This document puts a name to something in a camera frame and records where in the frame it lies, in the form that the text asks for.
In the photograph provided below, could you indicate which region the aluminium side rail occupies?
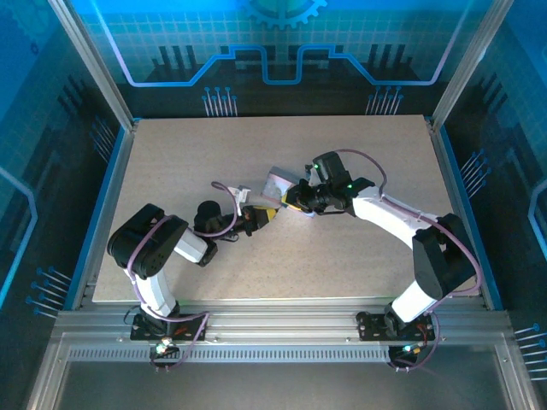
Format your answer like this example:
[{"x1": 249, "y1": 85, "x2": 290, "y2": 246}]
[
  {"x1": 70, "y1": 121, "x2": 140, "y2": 311},
  {"x1": 426, "y1": 121, "x2": 497, "y2": 311}
]

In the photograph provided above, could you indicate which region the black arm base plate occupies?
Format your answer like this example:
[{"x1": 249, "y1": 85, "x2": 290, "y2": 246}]
[
  {"x1": 129, "y1": 313, "x2": 209, "y2": 343},
  {"x1": 356, "y1": 310, "x2": 437, "y2": 343}
]

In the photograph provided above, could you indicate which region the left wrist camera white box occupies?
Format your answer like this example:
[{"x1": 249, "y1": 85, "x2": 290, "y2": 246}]
[{"x1": 227, "y1": 184, "x2": 254, "y2": 207}]

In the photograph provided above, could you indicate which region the aluminium frame post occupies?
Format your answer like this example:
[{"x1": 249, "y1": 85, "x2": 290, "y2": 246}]
[
  {"x1": 47, "y1": 0, "x2": 138, "y2": 132},
  {"x1": 429, "y1": 0, "x2": 516, "y2": 132}
]

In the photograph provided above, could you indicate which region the cartoon print tin box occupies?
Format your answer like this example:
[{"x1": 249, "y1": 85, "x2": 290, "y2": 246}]
[{"x1": 259, "y1": 166, "x2": 303, "y2": 202}]

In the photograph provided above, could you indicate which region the slotted grey cable duct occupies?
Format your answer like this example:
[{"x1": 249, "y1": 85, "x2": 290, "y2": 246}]
[{"x1": 67, "y1": 347, "x2": 405, "y2": 362}]

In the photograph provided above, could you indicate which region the aluminium front rail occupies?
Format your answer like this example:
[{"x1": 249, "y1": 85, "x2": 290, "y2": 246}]
[{"x1": 53, "y1": 307, "x2": 513, "y2": 343}]

